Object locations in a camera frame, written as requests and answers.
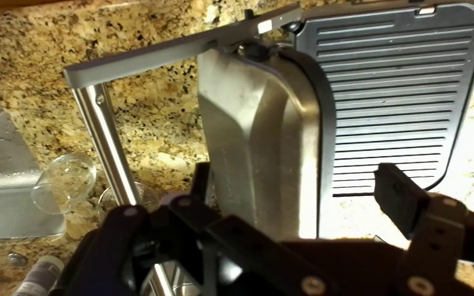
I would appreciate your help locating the stainless steel sink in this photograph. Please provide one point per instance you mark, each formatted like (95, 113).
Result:
(7, 192)

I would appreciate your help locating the silver sandwich maker grill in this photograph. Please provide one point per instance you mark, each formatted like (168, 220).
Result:
(258, 154)

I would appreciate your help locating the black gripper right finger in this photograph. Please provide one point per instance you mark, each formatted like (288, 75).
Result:
(444, 241)

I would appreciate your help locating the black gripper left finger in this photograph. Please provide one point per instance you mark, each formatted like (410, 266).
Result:
(155, 248)

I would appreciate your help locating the clear drinking glass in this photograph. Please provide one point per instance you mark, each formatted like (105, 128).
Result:
(64, 184)

